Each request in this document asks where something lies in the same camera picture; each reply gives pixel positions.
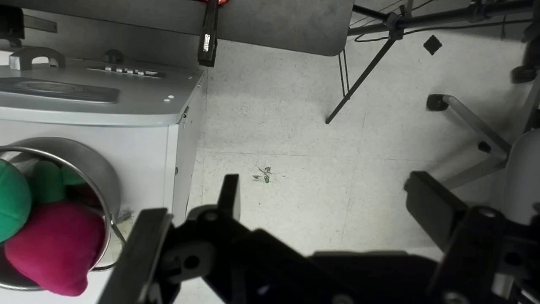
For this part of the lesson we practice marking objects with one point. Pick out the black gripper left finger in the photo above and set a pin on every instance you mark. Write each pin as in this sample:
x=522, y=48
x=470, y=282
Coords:
x=134, y=279

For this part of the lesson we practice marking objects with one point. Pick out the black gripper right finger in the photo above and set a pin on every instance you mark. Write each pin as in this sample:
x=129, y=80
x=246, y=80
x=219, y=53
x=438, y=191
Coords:
x=433, y=206

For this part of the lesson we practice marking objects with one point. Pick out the green plush toy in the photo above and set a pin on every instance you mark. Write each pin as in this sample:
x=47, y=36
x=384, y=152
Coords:
x=20, y=193

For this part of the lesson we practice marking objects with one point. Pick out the pink plush toy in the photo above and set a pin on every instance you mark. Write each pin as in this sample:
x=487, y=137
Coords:
x=58, y=247

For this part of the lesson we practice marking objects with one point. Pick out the white toy kitchen cabinet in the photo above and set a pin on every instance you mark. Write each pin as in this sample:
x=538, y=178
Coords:
x=143, y=118

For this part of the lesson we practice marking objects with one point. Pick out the black tripod stand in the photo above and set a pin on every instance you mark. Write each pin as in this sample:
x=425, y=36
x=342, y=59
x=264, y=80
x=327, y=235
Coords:
x=477, y=14

